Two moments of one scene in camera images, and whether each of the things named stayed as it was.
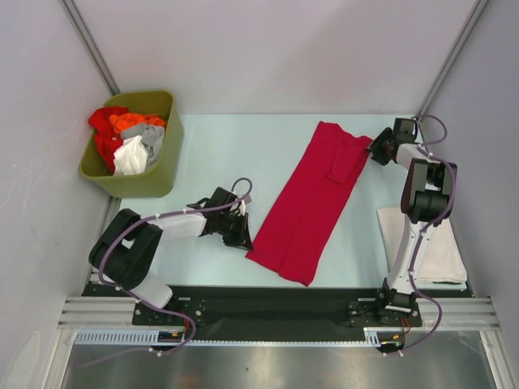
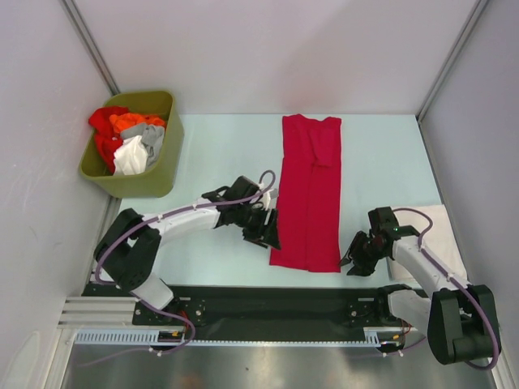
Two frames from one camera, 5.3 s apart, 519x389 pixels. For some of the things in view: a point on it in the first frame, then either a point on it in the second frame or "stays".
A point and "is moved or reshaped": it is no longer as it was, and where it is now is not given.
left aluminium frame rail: [97, 313] stays
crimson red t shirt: [311, 211] is moved or reshaped
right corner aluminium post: [457, 48] stays
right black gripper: [376, 145] to [362, 267]
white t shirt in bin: [131, 157] stays
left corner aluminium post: [88, 42] stays
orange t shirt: [125, 121] stays
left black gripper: [242, 239] to [264, 235]
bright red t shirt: [107, 138] stays
